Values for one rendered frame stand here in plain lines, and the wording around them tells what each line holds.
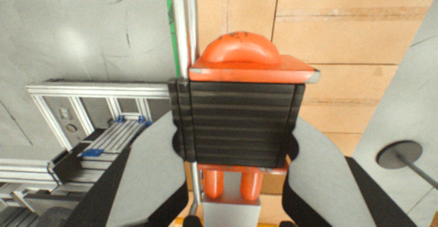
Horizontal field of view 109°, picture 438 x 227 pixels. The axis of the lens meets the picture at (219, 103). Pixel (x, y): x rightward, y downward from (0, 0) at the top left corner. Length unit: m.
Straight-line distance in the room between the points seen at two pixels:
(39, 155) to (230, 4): 0.94
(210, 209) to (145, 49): 1.39
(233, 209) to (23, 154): 0.86
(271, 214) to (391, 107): 1.74
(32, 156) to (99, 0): 1.12
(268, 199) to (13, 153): 0.92
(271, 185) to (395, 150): 2.06
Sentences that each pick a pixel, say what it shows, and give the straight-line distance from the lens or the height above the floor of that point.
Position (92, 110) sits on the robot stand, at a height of 0.21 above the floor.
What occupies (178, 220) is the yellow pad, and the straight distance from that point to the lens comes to 0.56.
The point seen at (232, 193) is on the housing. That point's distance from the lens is 0.20.
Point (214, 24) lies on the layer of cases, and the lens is 0.77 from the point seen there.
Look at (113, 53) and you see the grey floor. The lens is 1.65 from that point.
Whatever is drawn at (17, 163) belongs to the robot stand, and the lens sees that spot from 0.96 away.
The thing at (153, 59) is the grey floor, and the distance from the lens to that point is 1.48.
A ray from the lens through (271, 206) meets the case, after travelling 0.49.
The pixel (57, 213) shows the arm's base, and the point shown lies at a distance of 0.81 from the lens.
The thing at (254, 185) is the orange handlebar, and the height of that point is 1.21.
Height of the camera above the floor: 1.31
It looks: 62 degrees down
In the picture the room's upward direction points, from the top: 173 degrees counter-clockwise
